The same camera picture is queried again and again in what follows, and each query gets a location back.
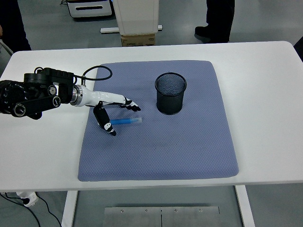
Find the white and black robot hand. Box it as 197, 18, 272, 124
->
81, 87, 142, 137

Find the blue marker with clear cap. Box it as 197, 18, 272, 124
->
110, 116, 144, 125

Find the black mesh pen holder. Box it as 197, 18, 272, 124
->
155, 72, 187, 115

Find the brown cardboard box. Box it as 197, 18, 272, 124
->
121, 33, 157, 47

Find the blue-grey textured mat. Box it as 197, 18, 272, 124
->
77, 60, 240, 182

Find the white appliance with black slot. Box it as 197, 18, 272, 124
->
66, 0, 114, 18

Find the white table leg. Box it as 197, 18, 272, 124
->
234, 185, 256, 227
61, 190, 79, 227

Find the person beside grey rod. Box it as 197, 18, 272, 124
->
0, 0, 32, 52

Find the grey metal plate with screws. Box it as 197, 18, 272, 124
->
104, 206, 220, 227

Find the white power strip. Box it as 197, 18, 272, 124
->
16, 191, 39, 208

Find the person in black shoes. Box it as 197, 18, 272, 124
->
194, 0, 236, 44

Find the white pedestal with base bar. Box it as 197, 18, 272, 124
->
100, 0, 163, 35

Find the black floor cable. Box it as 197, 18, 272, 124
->
0, 192, 62, 227

